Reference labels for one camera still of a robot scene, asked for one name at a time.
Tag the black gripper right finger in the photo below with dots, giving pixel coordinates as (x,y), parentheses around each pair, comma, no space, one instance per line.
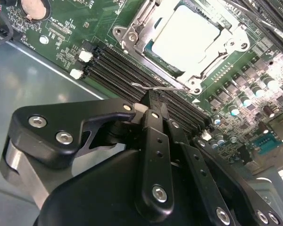
(198,169)

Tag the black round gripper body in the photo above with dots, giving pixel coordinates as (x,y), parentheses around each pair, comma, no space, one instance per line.
(89,200)

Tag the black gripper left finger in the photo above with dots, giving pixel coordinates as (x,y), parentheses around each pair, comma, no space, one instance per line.
(49,122)

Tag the metal socket cover frame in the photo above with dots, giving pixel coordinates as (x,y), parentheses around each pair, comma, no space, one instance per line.
(210,68)

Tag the CPU with silver top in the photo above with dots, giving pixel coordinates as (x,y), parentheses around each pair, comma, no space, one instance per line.
(186,37)

